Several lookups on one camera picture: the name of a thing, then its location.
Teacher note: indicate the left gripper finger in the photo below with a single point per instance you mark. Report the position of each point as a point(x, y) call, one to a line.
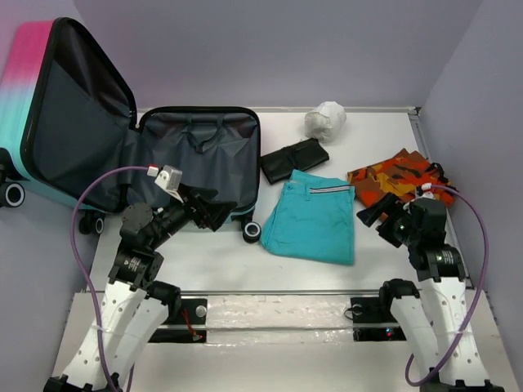
point(218, 213)
point(204, 193)

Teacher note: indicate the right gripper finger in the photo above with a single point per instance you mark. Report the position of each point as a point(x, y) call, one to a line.
point(370, 215)
point(390, 202)

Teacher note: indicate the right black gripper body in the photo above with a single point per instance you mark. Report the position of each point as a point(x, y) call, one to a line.
point(399, 221)

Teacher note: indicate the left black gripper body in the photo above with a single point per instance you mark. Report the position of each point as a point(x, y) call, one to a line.
point(195, 214)

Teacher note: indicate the orange camouflage shorts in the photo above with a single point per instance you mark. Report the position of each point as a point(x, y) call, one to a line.
point(399, 175)

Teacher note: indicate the turquoise shorts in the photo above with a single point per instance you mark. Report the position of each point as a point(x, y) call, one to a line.
point(313, 220)

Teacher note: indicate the black pouch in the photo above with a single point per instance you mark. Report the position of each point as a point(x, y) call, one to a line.
point(302, 156)

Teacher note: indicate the white garment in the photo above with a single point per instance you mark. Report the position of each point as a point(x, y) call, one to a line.
point(325, 122)

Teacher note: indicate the pink teal kids suitcase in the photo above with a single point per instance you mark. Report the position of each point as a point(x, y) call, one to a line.
point(71, 132)

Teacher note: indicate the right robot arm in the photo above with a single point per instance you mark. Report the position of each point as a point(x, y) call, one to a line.
point(433, 312)

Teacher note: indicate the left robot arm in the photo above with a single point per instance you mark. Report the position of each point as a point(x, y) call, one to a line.
point(135, 303)

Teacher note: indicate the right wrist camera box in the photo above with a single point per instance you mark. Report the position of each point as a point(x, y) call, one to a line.
point(424, 193)

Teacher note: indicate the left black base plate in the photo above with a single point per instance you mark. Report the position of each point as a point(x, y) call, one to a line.
point(187, 326)

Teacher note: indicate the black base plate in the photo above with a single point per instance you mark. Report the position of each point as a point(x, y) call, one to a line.
point(371, 323)
point(187, 326)

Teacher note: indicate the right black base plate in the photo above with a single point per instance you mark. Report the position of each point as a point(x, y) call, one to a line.
point(371, 323)

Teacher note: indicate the aluminium table rail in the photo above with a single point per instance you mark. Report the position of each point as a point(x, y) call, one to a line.
point(316, 292)

